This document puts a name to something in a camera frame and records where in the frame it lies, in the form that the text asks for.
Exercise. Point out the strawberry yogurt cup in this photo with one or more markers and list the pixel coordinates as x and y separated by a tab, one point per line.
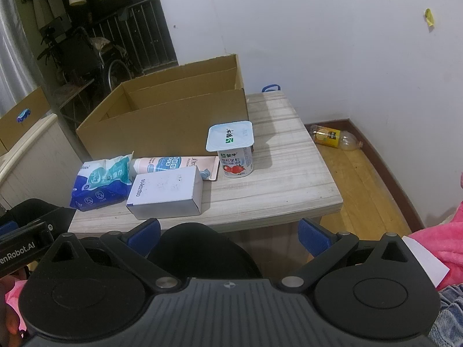
237	162

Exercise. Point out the pink cream tube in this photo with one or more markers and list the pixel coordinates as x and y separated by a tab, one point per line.
162	163

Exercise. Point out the metal railing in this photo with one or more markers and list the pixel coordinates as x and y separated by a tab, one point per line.
152	32

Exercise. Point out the blue tissue packet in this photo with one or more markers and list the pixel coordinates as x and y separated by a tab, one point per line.
101	184

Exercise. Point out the yellow wall sticker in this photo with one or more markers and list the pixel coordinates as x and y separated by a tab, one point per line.
429	16

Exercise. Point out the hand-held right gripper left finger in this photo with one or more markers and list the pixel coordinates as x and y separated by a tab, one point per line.
144	236

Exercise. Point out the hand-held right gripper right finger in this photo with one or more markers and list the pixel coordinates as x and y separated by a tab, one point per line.
311	236

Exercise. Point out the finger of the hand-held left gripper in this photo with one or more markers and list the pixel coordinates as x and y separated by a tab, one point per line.
7	228

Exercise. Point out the wheelchair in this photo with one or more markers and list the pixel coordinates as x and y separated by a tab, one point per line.
79	54

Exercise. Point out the person's left hand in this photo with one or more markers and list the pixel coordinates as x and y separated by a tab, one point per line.
7	307

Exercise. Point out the light wooden table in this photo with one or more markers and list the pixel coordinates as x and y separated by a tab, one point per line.
289	173

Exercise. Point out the plastic bottle yellow label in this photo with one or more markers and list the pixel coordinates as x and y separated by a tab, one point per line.
327	136

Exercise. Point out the cardboard box with blue tape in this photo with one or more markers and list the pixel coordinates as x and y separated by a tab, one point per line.
36	104

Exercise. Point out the small folding table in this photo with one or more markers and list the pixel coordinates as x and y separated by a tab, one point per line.
72	88

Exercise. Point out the beige hanging coat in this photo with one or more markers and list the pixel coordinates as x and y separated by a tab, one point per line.
47	0

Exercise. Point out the white rectangular box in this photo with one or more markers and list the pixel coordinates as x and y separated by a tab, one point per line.
162	188

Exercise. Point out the white cabinet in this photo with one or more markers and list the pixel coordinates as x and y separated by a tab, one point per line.
36	159

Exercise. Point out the white paper sheet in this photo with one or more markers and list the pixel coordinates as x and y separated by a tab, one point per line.
423	256

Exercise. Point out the silver curtain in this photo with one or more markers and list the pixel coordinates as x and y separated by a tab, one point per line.
14	43

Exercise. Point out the pink blanket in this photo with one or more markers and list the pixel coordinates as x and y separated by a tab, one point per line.
445	245

